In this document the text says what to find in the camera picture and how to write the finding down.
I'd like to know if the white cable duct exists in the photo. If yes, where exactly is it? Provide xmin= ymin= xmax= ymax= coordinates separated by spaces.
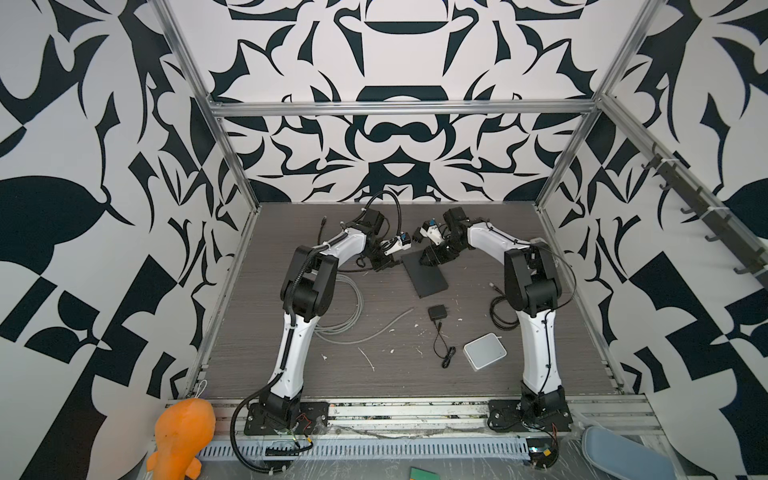
xmin=198 ymin=437 xmax=530 ymax=462

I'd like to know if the black power adapter centre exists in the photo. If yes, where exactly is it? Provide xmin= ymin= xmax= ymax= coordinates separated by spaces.
xmin=427 ymin=305 xmax=456 ymax=369

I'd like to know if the grey coiled ethernet cable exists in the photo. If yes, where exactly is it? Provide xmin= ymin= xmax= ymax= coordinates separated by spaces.
xmin=311 ymin=272 xmax=415 ymax=346

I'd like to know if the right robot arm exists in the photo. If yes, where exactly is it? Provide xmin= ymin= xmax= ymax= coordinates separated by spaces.
xmin=415 ymin=207 xmax=567 ymax=419

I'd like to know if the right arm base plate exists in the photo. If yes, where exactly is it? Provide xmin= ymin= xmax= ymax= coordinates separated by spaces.
xmin=486 ymin=398 xmax=573 ymax=433

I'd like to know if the black coiled cable right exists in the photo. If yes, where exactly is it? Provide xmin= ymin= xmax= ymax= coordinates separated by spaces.
xmin=488 ymin=284 xmax=523 ymax=331

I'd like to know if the white square router box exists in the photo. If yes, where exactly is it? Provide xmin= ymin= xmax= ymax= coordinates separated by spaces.
xmin=463 ymin=333 xmax=507 ymax=372

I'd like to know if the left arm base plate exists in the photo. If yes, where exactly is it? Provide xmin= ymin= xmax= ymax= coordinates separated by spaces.
xmin=243 ymin=401 xmax=330 ymax=436

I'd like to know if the grey blue pad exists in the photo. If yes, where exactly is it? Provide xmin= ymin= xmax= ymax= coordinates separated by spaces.
xmin=581 ymin=425 xmax=676 ymax=480

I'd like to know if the black network switch box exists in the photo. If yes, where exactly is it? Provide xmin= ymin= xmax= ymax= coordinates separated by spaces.
xmin=401 ymin=252 xmax=449 ymax=299

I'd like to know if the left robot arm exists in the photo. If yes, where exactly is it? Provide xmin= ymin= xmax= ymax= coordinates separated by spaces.
xmin=248 ymin=207 xmax=412 ymax=429

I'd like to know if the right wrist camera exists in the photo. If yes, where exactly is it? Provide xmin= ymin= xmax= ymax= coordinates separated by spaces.
xmin=418 ymin=219 xmax=444 ymax=246

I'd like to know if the green object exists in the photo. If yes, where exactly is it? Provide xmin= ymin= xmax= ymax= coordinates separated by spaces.
xmin=409 ymin=467 xmax=441 ymax=480

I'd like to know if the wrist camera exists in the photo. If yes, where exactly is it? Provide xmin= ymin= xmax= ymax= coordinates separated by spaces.
xmin=381 ymin=232 xmax=412 ymax=256
xmin=418 ymin=219 xmax=444 ymax=246

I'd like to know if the orange plush toy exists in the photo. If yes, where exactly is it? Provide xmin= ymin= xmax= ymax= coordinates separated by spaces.
xmin=146 ymin=398 xmax=216 ymax=480

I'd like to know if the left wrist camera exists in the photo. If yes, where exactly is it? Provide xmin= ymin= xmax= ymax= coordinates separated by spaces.
xmin=381 ymin=232 xmax=412 ymax=256

